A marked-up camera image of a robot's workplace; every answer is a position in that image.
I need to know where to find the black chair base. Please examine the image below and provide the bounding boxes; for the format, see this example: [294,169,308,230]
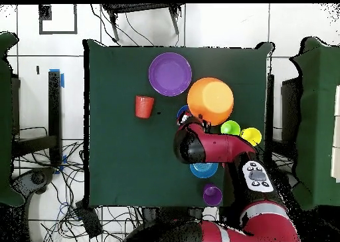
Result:
[10,167,56,197]

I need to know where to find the dark green tablecloth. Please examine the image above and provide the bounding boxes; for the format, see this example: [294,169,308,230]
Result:
[82,39,274,209]

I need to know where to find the red plastic cup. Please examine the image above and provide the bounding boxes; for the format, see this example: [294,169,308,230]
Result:
[134,94,155,120]

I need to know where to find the large yellow plastic bowl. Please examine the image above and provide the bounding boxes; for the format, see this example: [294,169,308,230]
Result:
[186,77,235,126]

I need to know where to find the purple plastic cup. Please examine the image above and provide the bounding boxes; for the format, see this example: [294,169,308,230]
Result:
[203,183,223,207]

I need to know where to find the black power strip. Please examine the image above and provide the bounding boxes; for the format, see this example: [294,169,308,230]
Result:
[75,200,104,239]

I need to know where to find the tangle of floor cables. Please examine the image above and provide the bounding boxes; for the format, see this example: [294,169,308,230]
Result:
[11,126,144,242]

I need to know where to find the black metal stool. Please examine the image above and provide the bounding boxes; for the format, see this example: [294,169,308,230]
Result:
[102,3,184,43]

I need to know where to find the light blue plastic bowl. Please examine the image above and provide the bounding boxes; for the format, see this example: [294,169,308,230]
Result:
[189,162,219,180]

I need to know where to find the green cloth side table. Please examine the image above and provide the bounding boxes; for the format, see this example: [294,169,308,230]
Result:
[0,31,26,207]
[290,37,340,211]

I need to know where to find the black square floor frame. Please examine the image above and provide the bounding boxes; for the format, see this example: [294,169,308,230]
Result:
[39,4,78,35]

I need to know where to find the dark blue plastic bowl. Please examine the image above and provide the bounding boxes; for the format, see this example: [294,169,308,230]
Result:
[176,104,191,120]

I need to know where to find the black table frame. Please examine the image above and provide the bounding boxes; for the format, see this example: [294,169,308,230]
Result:
[11,70,62,166]
[266,74,275,168]

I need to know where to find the blue tape strip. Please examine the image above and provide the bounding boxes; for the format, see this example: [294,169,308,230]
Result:
[49,68,65,89]

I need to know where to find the yellow plastic cup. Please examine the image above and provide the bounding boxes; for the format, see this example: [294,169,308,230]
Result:
[239,127,263,148]

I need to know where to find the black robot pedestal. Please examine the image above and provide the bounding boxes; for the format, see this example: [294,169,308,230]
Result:
[141,206,205,227]

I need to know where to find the white boxes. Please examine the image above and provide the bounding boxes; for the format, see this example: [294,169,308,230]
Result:
[330,84,340,183]

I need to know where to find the purple plastic bowl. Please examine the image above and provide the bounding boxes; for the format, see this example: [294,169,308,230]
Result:
[147,52,193,97]

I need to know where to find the green plastic cup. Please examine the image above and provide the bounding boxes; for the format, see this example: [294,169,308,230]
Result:
[220,120,242,136]

